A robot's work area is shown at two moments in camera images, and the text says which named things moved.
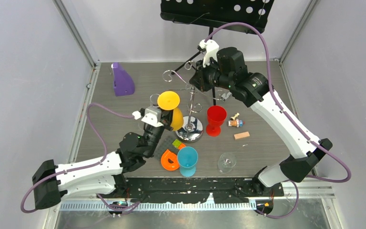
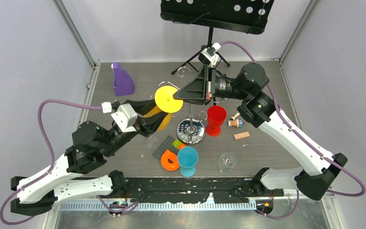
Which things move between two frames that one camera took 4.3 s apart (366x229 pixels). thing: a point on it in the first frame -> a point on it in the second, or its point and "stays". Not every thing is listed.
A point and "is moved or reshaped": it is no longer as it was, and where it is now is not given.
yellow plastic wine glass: x=169 y=100 is moved or reshaped
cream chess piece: x=233 y=118 stays
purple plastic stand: x=124 y=85 stays
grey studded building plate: x=166 y=142 stays
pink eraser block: x=242 y=135 stays
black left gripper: x=166 y=118 -> x=148 y=125
